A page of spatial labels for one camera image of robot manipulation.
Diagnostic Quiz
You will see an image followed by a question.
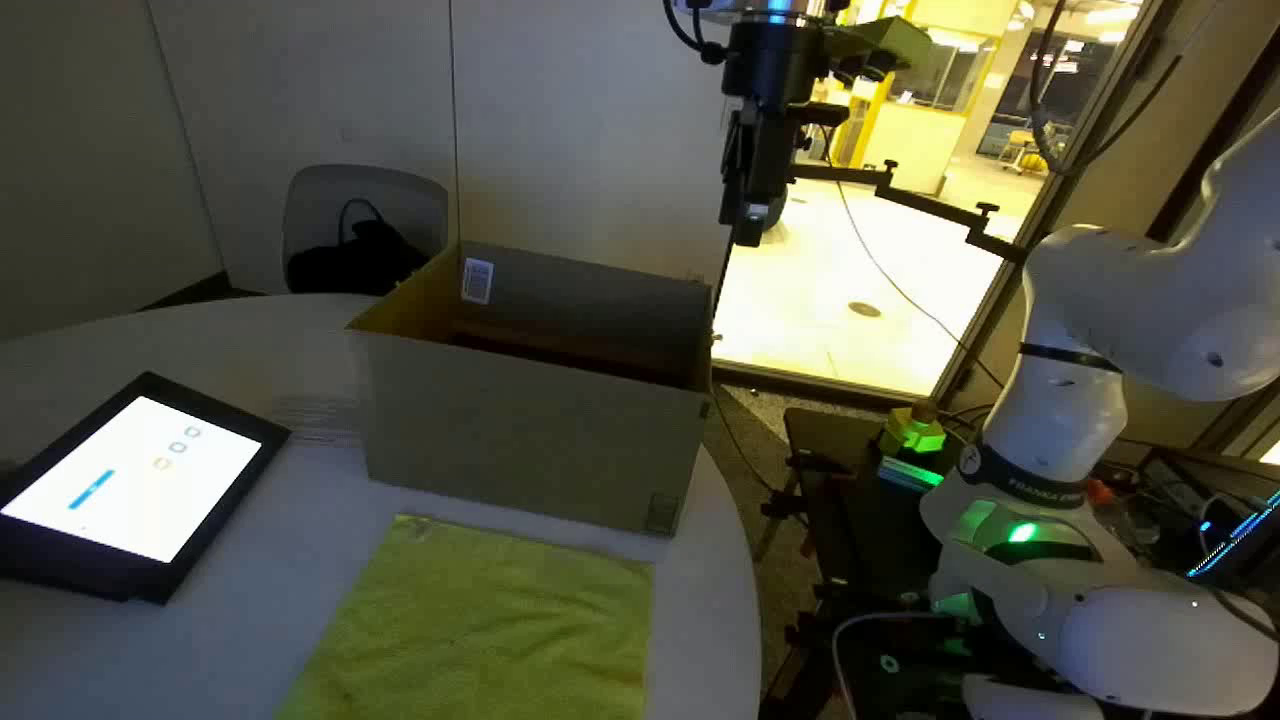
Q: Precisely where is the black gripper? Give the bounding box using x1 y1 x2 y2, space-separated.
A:
718 12 831 254

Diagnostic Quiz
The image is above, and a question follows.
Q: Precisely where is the yellow microfiber towel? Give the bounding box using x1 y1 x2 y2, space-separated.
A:
276 511 654 720

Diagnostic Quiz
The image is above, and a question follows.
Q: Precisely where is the small green lit box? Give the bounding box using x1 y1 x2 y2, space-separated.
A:
876 405 951 497

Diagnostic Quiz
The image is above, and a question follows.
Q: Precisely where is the open cardboard box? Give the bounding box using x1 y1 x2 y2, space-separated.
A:
339 235 717 539

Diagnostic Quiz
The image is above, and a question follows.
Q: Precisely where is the black robot stand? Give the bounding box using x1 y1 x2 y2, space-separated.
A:
757 402 964 720

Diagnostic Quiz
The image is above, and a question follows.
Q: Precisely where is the grey round-back chair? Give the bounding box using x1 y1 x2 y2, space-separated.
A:
276 162 450 301

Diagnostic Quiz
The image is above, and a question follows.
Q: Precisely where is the black bag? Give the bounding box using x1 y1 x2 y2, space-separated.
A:
280 197 431 301

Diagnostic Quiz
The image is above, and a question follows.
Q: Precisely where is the dark monitor with blue edge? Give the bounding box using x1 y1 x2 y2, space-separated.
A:
1179 484 1280 590

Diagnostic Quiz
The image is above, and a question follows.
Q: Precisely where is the black tablet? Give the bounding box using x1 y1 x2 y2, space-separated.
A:
0 367 295 614

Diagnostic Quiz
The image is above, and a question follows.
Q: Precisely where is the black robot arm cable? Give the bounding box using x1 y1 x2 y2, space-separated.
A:
659 0 734 68

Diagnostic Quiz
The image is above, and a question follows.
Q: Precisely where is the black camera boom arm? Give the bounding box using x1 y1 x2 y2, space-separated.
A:
796 97 1031 264

